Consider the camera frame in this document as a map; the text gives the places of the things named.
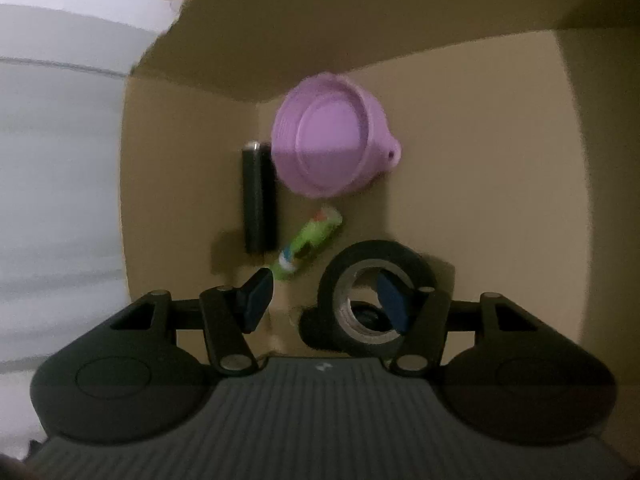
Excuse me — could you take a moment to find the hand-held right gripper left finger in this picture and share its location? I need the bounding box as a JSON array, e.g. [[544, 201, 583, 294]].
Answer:
[[110, 267, 275, 375]]

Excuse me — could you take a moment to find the purple collapsible cup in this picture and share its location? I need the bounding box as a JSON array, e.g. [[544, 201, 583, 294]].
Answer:
[[271, 72, 402, 198]]

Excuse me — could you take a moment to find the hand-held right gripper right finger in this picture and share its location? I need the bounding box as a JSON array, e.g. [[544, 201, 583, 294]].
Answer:
[[377, 270, 541, 376]]

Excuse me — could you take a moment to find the green tube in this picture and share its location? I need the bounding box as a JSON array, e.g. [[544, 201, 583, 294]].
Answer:
[[270, 205, 343, 281]]

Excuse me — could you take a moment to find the black tape roll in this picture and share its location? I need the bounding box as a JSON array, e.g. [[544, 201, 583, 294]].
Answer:
[[317, 240, 437, 357]]

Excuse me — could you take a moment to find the slim black tube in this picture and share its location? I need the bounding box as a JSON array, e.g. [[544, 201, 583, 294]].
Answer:
[[242, 141, 279, 255]]

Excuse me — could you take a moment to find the brown cardboard box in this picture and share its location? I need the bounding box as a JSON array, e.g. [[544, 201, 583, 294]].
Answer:
[[120, 0, 640, 361]]

